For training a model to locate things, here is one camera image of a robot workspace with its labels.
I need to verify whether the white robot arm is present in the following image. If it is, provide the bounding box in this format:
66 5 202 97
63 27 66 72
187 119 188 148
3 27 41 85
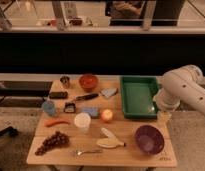
153 65 205 117

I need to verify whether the white plastic cup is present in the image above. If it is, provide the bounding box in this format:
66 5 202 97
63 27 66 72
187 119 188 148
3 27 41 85
74 113 91 134

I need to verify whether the small metal cup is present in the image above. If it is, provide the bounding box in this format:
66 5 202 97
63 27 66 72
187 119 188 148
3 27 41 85
60 76 70 88

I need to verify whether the black eraser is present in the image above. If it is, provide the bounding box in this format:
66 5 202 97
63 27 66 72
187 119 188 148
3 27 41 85
49 92 68 99

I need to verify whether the blue plastic cup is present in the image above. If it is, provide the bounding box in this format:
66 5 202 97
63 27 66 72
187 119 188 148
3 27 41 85
41 101 56 116

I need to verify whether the purple bowl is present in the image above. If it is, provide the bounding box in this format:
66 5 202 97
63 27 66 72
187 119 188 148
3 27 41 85
134 125 165 155

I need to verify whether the green plastic tray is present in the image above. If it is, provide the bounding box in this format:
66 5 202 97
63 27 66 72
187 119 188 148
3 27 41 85
120 76 159 119

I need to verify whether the red yellow apple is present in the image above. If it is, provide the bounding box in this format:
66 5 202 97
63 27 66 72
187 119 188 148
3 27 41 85
100 109 114 122

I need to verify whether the beige wooden spatula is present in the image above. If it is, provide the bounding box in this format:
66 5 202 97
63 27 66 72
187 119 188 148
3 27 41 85
96 127 126 149

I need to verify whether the grey cloth piece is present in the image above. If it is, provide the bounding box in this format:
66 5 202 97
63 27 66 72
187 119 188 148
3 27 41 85
101 88 118 98

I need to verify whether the blue sponge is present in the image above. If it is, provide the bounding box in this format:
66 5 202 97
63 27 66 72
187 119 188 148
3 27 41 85
81 107 99 118

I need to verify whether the red bowl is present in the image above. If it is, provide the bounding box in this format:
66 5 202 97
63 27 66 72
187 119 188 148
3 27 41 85
79 74 98 92

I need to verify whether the metal fork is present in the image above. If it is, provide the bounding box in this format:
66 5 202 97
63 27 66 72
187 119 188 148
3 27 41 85
71 149 103 157

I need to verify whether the purple grape bunch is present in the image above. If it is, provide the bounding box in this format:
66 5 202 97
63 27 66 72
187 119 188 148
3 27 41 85
35 131 69 155

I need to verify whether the seated person in background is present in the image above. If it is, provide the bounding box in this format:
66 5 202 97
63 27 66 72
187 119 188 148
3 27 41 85
110 0 144 26

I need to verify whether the orange carrot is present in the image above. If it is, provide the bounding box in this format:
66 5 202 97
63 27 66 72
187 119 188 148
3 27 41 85
44 120 70 127

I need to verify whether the black handled knife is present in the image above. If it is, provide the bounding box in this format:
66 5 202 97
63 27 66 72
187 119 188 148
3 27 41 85
70 93 99 103

